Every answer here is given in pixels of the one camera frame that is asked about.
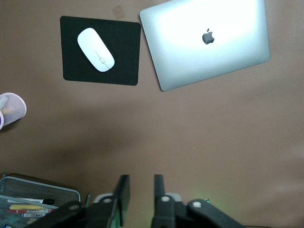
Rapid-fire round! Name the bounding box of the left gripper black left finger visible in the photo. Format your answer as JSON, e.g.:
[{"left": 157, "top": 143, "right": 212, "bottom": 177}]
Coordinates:
[{"left": 23, "top": 174, "right": 131, "bottom": 228}]

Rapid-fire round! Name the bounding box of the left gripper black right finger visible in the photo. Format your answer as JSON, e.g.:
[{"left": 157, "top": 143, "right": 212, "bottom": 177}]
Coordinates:
[{"left": 152, "top": 174, "right": 247, "bottom": 228}]

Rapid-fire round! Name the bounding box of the silver laptop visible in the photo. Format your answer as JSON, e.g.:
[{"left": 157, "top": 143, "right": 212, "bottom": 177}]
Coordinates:
[{"left": 139, "top": 0, "right": 271, "bottom": 92}]

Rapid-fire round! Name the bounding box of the black marker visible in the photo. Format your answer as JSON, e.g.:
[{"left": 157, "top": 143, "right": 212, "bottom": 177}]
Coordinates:
[{"left": 7, "top": 198, "right": 56, "bottom": 206}]

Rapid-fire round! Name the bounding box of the red marker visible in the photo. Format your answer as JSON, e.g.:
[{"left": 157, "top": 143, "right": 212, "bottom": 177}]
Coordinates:
[{"left": 7, "top": 207, "right": 57, "bottom": 214}]

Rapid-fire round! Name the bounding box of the yellow marker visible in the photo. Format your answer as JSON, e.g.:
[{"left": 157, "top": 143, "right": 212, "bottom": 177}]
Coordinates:
[{"left": 9, "top": 204, "right": 46, "bottom": 211}]

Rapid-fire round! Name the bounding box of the metal mesh desk tray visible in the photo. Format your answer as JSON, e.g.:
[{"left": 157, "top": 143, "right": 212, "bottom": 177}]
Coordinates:
[{"left": 0, "top": 176, "right": 81, "bottom": 228}]

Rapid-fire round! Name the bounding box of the pink mesh pen cup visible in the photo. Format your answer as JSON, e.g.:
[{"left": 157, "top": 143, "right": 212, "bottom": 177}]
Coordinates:
[{"left": 0, "top": 92, "right": 28, "bottom": 131}]

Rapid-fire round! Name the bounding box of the black mouse pad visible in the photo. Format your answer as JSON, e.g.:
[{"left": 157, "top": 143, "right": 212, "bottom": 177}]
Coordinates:
[{"left": 59, "top": 15, "right": 142, "bottom": 87}]

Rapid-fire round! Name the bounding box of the white computer mouse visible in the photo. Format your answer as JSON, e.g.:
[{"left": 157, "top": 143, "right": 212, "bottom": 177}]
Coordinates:
[{"left": 77, "top": 28, "right": 116, "bottom": 73}]

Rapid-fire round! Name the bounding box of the brown tape patch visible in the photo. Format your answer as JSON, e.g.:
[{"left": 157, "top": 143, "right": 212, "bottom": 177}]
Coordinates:
[{"left": 111, "top": 6, "right": 125, "bottom": 21}]

